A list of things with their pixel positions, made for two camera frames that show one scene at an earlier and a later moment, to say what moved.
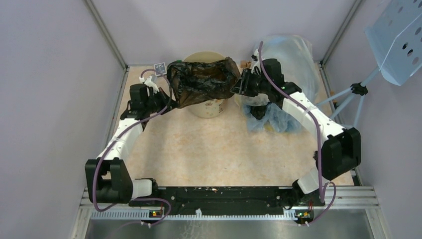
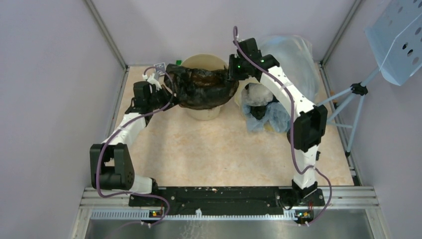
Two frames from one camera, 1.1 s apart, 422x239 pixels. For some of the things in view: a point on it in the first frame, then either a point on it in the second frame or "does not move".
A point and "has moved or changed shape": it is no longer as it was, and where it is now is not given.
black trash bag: (193, 82) has moved or changed shape
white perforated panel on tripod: (395, 39) does not move
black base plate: (218, 198) does not move
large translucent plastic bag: (295, 56) does not move
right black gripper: (242, 86) → (232, 75)
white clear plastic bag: (259, 99) does not move
